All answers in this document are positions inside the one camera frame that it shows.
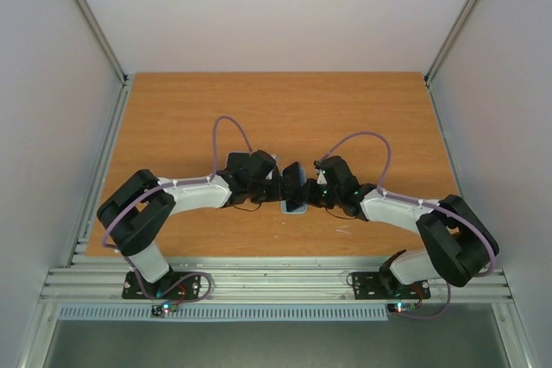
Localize black phone pink edge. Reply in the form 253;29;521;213
225;152;236;170

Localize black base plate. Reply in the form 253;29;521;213
346;271;431;300
122;271;203;302

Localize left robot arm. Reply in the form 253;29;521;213
97;150;278;297

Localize grey slotted cable duct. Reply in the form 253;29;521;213
58;303;387;322

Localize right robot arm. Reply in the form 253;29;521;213
301;156;499;296

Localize right aluminium corner post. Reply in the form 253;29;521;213
423;0;481;89

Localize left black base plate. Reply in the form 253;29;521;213
122;271;203;302

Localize aluminium front frame rails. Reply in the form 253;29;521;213
38;255;514;304

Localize left aluminium corner post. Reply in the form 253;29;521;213
73;0;128;85

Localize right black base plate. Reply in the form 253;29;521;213
346;271;431;300

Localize aluminium corner post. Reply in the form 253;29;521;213
423;0;481;89
73;0;128;85

